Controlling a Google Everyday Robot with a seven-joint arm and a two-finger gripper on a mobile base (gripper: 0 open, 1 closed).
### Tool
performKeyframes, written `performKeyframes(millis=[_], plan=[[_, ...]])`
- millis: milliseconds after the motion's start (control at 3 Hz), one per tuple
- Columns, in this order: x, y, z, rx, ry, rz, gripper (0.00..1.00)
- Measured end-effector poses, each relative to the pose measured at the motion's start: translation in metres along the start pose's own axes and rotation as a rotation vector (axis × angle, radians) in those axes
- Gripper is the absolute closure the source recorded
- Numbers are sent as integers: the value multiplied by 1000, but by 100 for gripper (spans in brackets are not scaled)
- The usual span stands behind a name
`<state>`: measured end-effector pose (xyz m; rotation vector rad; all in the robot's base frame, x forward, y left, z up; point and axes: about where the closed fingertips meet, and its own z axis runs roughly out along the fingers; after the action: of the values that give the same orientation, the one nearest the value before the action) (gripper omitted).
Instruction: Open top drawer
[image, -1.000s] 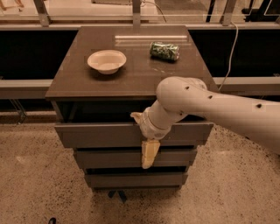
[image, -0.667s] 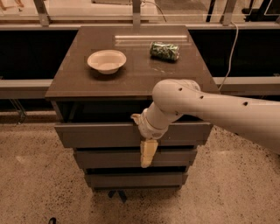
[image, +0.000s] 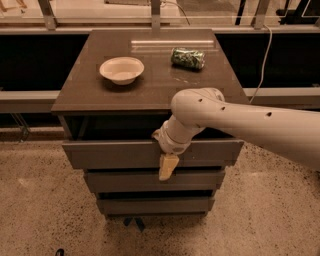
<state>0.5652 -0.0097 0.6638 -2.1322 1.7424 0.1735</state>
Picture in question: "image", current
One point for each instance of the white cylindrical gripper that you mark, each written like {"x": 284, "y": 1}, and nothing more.
{"x": 167, "y": 141}

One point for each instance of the grey top drawer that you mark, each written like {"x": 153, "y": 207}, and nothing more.
{"x": 146, "y": 154}

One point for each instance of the grey drawer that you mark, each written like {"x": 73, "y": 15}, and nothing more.
{"x": 146, "y": 154}
{"x": 181, "y": 180}
{"x": 156, "y": 206}

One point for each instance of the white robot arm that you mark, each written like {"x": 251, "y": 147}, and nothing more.
{"x": 292, "y": 134}

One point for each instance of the grey middle drawer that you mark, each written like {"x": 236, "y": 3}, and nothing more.
{"x": 181, "y": 180}

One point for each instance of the grey bottom drawer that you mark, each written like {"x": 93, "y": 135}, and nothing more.
{"x": 156, "y": 206}

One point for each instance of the dark brown drawer cabinet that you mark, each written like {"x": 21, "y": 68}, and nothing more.
{"x": 93, "y": 108}

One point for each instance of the blue tape cross marker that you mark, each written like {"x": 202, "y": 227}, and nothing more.
{"x": 137, "y": 220}

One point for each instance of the white paper bowl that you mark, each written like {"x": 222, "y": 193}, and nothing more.
{"x": 122, "y": 70}

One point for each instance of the crushed green soda can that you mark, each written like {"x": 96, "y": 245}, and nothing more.
{"x": 188, "y": 58}

